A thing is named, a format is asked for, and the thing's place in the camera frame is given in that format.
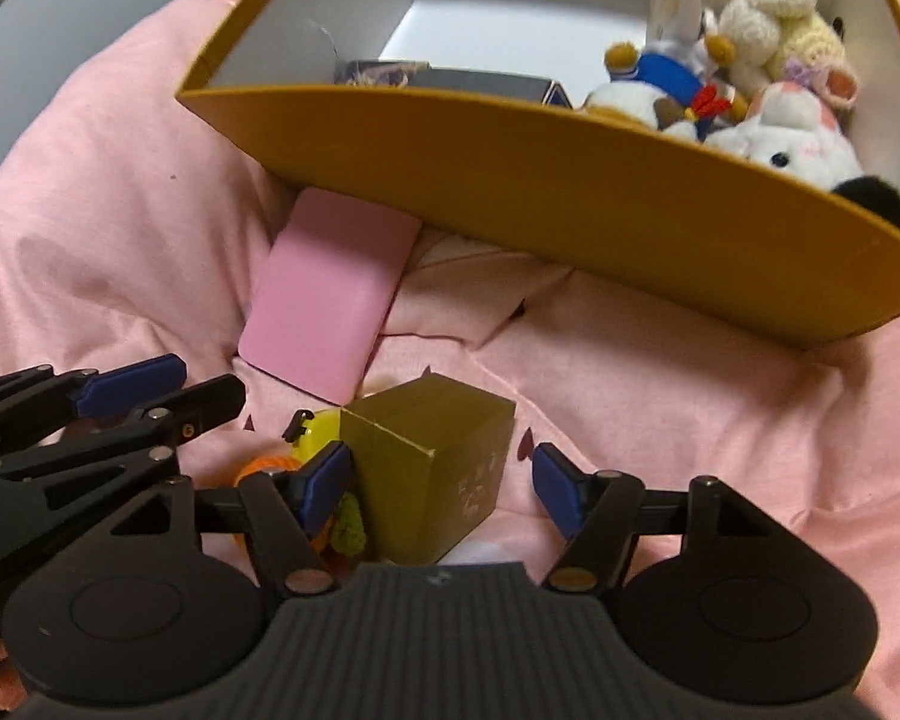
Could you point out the printed pink card box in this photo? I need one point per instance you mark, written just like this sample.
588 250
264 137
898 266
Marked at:
379 71

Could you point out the orange cardboard box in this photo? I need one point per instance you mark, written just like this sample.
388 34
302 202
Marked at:
540 195

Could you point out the orange crocheted fruit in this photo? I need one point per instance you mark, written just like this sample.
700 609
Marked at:
330 532

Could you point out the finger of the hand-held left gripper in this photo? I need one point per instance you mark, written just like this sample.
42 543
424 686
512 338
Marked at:
195 409
131 386

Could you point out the cream crocheted bunny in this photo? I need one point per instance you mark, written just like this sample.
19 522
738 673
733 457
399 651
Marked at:
780 22

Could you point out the white plush with striped hat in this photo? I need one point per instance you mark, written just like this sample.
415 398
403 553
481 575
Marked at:
795 142

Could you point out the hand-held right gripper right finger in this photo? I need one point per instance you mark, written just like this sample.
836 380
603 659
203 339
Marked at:
559 491

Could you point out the dark brown small box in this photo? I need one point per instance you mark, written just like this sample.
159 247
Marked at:
480 82

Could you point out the pink flat case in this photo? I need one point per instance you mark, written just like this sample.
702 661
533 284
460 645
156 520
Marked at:
330 292

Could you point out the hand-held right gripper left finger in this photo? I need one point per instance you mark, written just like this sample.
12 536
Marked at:
324 487

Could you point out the gold small box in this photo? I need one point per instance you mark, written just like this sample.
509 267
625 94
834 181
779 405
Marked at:
435 465

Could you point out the yellow round toy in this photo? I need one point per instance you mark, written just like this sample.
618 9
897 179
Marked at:
316 431

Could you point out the duck plush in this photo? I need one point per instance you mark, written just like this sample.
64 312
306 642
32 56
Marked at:
660 79

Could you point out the pink printed blanket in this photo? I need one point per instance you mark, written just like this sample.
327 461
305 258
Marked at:
157 187

